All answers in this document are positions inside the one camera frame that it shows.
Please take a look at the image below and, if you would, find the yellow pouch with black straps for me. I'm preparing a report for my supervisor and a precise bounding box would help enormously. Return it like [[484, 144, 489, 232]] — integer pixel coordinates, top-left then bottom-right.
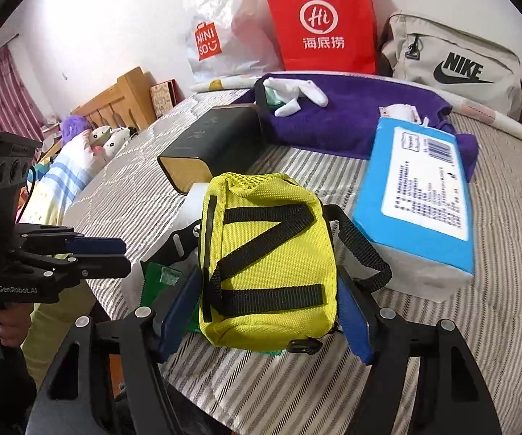
[[151, 171, 394, 356]]

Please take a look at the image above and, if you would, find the blue tissue pack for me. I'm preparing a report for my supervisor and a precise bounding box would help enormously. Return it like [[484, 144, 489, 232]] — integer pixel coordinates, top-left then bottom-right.
[[352, 118, 474, 302]]

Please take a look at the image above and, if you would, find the person's left hand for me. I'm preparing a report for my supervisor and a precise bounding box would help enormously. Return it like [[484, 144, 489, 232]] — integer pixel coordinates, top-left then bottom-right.
[[0, 303, 34, 348]]

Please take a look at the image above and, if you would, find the green foil packet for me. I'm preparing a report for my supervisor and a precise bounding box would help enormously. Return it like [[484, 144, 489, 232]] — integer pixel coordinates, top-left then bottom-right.
[[139, 259, 201, 334]]

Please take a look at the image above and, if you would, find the light blue striped pillow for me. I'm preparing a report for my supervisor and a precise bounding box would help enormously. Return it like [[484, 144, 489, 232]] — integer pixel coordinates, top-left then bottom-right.
[[20, 130, 99, 226]]

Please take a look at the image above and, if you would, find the white foam block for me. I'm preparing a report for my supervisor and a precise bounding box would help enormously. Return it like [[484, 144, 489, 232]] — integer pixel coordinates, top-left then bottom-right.
[[183, 183, 209, 224]]

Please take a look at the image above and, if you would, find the plush toys pile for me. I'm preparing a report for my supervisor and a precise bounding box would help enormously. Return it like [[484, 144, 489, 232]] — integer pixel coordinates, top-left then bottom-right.
[[60, 115, 136, 165]]

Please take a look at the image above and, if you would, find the wooden headboard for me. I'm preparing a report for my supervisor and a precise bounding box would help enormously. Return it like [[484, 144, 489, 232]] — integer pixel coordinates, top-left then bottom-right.
[[71, 67, 157, 131]]

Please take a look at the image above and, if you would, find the pink curtain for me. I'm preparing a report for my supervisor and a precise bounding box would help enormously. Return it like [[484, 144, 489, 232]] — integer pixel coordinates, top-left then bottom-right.
[[0, 46, 44, 141]]

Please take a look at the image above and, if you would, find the dark green rectangular tin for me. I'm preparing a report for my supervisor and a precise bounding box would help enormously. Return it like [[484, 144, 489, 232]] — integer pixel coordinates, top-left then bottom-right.
[[157, 103, 266, 195]]

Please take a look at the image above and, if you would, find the brown patterned box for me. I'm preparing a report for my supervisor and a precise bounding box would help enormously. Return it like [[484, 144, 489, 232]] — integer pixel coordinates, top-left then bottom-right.
[[150, 80, 180, 118]]

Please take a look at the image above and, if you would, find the purple towel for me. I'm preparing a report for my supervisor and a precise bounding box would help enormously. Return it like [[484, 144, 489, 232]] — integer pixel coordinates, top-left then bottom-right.
[[236, 73, 479, 179]]

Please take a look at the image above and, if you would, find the small white cloth item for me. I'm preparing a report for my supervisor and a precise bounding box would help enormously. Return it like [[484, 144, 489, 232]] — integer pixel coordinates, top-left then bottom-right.
[[379, 103, 429, 127]]

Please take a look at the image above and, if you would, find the white sock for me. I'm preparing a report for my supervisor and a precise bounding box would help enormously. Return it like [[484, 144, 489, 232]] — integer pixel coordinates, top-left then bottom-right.
[[263, 76, 329, 118]]

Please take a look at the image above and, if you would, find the rolled white patterned mat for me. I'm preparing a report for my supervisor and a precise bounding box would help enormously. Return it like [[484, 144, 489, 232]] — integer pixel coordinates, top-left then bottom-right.
[[190, 71, 522, 140]]

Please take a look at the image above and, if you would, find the white Miniso plastic bag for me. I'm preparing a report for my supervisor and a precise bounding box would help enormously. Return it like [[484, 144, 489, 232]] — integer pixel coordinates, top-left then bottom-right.
[[185, 0, 280, 83]]

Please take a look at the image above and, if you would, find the beige Nike backpack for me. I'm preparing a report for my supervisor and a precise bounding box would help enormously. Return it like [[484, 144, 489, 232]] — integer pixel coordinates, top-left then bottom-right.
[[381, 12, 522, 119]]

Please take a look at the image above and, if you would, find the red paper shopping bag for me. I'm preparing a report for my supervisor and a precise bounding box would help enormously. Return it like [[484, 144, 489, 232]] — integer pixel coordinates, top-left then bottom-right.
[[267, 0, 377, 75]]

